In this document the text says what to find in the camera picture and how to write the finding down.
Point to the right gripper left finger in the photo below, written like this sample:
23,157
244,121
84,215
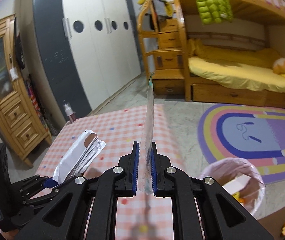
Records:
82,208

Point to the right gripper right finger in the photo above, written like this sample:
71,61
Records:
201,209

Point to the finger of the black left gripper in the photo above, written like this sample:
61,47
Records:
49,183

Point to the white paper packaging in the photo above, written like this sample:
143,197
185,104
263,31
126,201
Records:
78,157

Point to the clear plastic wrapper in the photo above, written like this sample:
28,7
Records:
144,174

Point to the pink lined trash bin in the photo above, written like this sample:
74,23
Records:
240,178

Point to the pink checkered tablecloth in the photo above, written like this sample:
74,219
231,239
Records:
140,217

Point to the spray bottle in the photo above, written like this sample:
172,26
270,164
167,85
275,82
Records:
69,112

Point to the rainbow oval rug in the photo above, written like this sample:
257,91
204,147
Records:
253,133

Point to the wooden cabinet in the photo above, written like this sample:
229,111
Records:
20,126

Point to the yellow bed sheet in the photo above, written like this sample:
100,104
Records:
237,69

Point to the white wardrobe with portholes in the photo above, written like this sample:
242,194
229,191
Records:
87,49

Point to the wooden bunk bed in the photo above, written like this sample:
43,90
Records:
260,15

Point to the orange plush pillow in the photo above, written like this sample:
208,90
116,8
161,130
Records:
279,66

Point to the wooden stair drawers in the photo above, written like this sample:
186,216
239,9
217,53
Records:
161,50

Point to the clothes pile on stairs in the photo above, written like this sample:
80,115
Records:
163,9

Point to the green puffer jacket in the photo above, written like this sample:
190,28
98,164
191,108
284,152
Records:
214,11

